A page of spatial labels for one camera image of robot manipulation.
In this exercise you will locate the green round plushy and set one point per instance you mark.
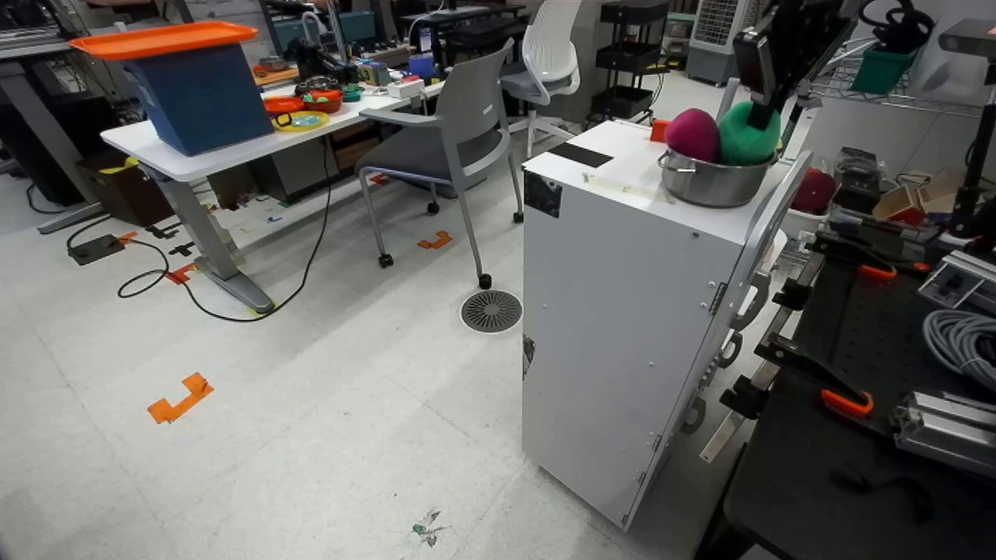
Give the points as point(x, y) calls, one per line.
point(741, 145)

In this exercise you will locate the white air purifier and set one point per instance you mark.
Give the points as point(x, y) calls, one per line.
point(718, 42)

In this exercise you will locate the orange plastic dish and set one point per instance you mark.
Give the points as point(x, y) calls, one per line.
point(322, 102)

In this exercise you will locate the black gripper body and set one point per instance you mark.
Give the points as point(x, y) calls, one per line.
point(803, 63)

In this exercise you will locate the orange tape strip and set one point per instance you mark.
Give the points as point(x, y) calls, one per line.
point(181, 274)

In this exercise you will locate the steel cooking pot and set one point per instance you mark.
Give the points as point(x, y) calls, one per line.
point(712, 185)

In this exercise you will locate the orange bin lid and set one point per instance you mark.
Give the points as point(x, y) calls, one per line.
point(159, 42)

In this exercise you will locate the black flat panel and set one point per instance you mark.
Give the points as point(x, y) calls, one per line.
point(579, 154)

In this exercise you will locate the white plastic chair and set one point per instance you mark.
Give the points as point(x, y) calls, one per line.
point(548, 57)

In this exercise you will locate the aluminium extrusion with bracket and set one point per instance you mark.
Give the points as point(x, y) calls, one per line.
point(945, 431)
point(967, 277)

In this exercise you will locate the small white box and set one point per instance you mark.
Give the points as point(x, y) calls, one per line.
point(409, 90)

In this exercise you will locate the black round floor plate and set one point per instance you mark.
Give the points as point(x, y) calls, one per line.
point(490, 314)

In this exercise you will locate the orange rectangular block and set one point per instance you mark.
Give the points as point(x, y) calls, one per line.
point(657, 132)

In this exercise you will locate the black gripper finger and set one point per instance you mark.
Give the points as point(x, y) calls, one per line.
point(768, 112)

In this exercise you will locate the yellow green plate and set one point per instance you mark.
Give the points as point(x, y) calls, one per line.
point(301, 123)

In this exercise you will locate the white toy kitchen cupboard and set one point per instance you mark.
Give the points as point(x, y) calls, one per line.
point(611, 331)

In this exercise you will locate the black perforated work table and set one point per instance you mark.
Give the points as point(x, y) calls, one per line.
point(828, 487)

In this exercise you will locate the large orange floor tape bracket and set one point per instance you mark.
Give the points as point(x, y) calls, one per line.
point(172, 408)

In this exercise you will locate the black power brick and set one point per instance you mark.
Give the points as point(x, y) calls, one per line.
point(94, 250)

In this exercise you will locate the blue storage bin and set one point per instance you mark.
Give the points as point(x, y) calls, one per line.
point(196, 97)

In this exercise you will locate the grey plastic wheeled chair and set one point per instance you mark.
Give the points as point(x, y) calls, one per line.
point(471, 104)

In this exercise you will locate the small orange floor tape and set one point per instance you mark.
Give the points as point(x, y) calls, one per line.
point(436, 241)

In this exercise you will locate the green box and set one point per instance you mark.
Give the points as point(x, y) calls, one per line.
point(883, 70)

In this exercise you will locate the pink round plushy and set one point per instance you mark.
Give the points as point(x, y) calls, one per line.
point(692, 134)

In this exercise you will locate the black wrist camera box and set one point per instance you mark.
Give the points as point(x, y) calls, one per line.
point(753, 57)

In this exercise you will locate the white office desk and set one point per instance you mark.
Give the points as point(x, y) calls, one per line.
point(176, 158)

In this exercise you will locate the black camera stand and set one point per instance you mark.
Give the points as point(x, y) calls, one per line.
point(983, 158)

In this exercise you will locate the black shelf cart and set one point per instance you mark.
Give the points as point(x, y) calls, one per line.
point(626, 97)

